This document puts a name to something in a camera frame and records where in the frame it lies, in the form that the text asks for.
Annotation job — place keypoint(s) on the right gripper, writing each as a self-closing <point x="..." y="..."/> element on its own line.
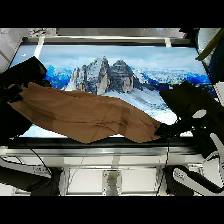
<point x="168" y="129"/>

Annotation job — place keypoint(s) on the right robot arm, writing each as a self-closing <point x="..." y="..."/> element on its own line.
<point x="196" y="100"/>

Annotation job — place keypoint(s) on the black garment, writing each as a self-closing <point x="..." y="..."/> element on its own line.
<point x="28" y="71"/>

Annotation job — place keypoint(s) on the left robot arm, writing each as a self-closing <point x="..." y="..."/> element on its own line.
<point x="13" y="121"/>

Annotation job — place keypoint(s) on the brown pants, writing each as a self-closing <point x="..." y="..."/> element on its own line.
<point x="83" y="115"/>

